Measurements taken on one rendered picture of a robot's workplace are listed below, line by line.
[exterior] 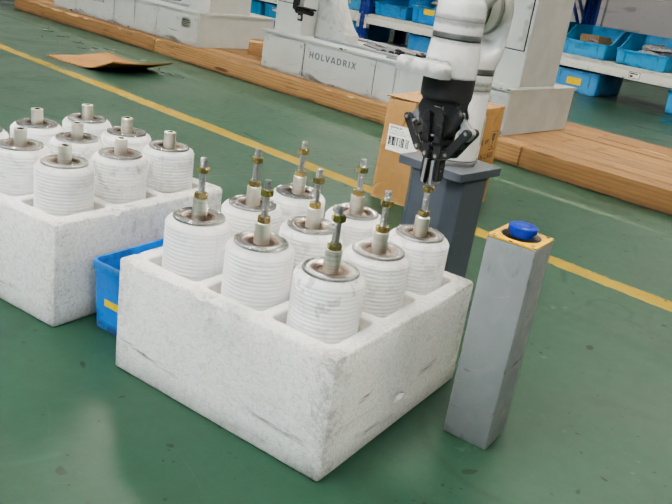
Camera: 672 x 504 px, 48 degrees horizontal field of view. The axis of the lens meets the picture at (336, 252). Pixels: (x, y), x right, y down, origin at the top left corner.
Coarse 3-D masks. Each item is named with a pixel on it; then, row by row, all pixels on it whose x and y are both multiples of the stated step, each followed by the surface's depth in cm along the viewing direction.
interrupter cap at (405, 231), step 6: (396, 228) 117; (402, 228) 118; (408, 228) 118; (432, 228) 120; (402, 234) 115; (408, 234) 115; (432, 234) 117; (438, 234) 118; (414, 240) 114; (420, 240) 113; (426, 240) 114; (432, 240) 114; (438, 240) 115
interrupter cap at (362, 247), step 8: (360, 240) 110; (368, 240) 110; (352, 248) 107; (360, 248) 107; (368, 248) 108; (392, 248) 109; (400, 248) 109; (368, 256) 104; (376, 256) 105; (384, 256) 105; (392, 256) 106; (400, 256) 106
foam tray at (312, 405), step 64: (128, 256) 111; (128, 320) 112; (192, 320) 104; (256, 320) 98; (384, 320) 103; (448, 320) 118; (192, 384) 107; (256, 384) 100; (320, 384) 93; (384, 384) 105; (320, 448) 96
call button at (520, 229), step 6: (510, 222) 103; (516, 222) 103; (522, 222) 103; (510, 228) 102; (516, 228) 101; (522, 228) 101; (528, 228) 101; (534, 228) 102; (516, 234) 102; (522, 234) 101; (528, 234) 101; (534, 234) 101
